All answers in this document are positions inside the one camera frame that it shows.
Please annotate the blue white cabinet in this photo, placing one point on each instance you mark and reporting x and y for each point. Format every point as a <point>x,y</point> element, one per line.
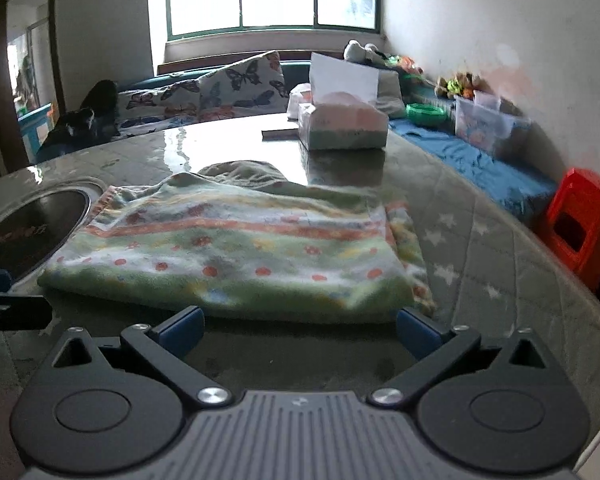
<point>34,129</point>

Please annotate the clear plastic storage box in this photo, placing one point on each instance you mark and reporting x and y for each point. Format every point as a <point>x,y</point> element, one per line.
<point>498,134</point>

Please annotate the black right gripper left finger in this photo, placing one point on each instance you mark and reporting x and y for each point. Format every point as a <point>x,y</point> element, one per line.
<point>98,406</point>

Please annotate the round recessed table stove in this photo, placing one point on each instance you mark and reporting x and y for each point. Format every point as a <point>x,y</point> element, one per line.
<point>34,226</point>

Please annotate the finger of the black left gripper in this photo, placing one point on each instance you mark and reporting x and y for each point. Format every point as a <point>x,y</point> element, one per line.
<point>21,312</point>

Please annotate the butterfly pillow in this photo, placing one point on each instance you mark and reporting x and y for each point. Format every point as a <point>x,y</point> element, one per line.
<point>148,110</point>
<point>254,86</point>

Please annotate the red plastic stool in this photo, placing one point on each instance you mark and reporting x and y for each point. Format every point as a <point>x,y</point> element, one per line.
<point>570,225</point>

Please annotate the butterfly pillow right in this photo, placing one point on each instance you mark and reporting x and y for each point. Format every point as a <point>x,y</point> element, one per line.
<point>254,86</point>

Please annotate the grey plain cushion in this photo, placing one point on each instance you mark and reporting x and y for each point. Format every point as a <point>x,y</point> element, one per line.
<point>389,95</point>

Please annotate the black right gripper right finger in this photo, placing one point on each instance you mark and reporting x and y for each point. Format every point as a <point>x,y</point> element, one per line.
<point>505,408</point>

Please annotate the colourful toy pile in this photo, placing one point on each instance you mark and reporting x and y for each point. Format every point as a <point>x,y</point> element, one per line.
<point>462,84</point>

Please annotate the white plush toy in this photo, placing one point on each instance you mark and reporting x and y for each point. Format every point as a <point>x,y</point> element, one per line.
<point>368,55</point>

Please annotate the black clothes pile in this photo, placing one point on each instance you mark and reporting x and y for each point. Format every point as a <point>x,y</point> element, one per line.
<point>91,125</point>

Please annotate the pink tissue pack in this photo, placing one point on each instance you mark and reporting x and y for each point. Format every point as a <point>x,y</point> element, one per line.
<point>300,94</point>

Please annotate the colourful patterned baby garment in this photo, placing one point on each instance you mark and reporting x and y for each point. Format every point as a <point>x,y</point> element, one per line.
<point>239,240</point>

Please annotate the blue bench cushion mat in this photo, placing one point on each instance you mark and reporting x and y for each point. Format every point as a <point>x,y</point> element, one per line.
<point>516,186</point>

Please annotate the green plastic bowl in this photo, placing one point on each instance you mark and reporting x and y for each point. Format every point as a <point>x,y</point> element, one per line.
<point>426,115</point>

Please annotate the flat grey book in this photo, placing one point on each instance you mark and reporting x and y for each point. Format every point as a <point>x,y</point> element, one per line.
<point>279,134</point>

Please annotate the pink white tissue box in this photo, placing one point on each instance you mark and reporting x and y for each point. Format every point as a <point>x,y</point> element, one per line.
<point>342,114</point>

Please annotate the butterfly pillow left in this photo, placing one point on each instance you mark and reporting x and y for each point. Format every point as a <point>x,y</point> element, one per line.
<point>148,110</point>

